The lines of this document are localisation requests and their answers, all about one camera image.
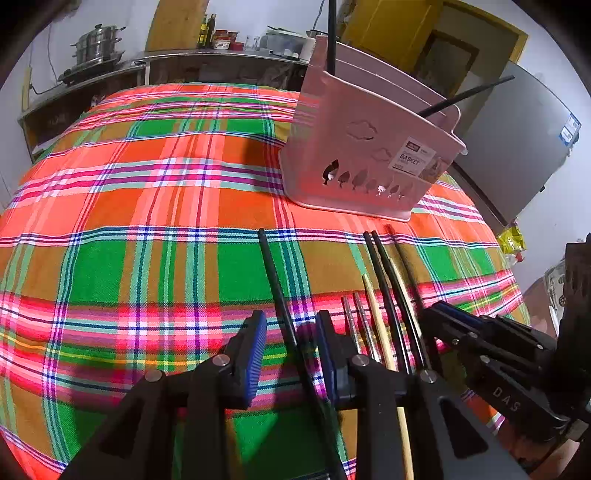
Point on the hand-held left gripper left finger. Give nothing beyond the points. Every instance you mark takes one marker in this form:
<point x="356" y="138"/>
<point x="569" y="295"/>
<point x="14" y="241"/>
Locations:
<point x="256" y="355"/>

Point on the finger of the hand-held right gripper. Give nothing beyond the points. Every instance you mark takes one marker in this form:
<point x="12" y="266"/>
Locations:
<point x="503" y="387"/>
<point x="498" y="332"/>

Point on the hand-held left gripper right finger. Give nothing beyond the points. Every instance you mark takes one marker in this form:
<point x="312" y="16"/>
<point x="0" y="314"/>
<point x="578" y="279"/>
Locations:
<point x="325" y="360"/>

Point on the metal chopstick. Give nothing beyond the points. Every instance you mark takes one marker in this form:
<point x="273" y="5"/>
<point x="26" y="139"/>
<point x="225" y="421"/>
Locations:
<point x="364" y="318"/>
<point x="350" y="323"/>

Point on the bamboo chopstick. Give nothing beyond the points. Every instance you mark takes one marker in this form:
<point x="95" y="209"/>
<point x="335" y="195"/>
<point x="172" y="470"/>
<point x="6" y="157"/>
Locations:
<point x="402" y="290"/>
<point x="376" y="314"/>

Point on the dark brown chopstick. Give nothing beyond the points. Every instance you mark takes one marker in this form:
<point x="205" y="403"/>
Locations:
<point x="401" y="251"/>

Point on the pink plastic basket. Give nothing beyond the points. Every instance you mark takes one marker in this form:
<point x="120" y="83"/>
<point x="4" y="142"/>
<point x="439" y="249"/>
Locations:
<point x="332" y="138"/>

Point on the yellow snack bag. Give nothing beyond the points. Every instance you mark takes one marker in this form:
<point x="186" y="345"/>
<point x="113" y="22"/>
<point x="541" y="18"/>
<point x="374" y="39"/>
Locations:
<point x="510" y="240"/>

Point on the colourful plaid cloth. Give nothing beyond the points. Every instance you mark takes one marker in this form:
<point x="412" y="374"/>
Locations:
<point x="138" y="230"/>

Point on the silver refrigerator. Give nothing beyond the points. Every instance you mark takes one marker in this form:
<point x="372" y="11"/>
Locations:
<point x="517" y="147"/>

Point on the steel top kitchen counter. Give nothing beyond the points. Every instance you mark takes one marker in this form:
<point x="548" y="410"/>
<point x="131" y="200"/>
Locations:
<point x="194" y="69"/>

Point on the white plastic containers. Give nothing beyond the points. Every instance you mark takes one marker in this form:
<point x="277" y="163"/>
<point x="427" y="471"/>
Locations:
<point x="277" y="41"/>

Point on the red lidded jars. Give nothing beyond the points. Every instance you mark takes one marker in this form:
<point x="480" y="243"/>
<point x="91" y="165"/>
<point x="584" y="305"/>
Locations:
<point x="221" y="39"/>

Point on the dark oil bottle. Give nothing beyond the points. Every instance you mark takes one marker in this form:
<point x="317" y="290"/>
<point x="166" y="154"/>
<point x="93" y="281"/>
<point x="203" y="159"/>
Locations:
<point x="211" y="30"/>
<point x="203" y="30"/>

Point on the black gas stove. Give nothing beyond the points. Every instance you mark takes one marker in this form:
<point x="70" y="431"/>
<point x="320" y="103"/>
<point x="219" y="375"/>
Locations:
<point x="83" y="71"/>

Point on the yellow wooden board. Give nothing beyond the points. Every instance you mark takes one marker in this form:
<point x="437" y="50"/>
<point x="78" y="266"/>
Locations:
<point x="175" y="23"/>

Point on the steel steamer pot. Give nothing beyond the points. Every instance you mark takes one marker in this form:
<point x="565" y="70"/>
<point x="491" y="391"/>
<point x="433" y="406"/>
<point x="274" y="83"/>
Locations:
<point x="97" y="44"/>

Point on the yellowish power strip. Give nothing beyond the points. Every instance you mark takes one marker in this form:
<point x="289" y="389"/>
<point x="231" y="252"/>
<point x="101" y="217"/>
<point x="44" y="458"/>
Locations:
<point x="27" y="87"/>

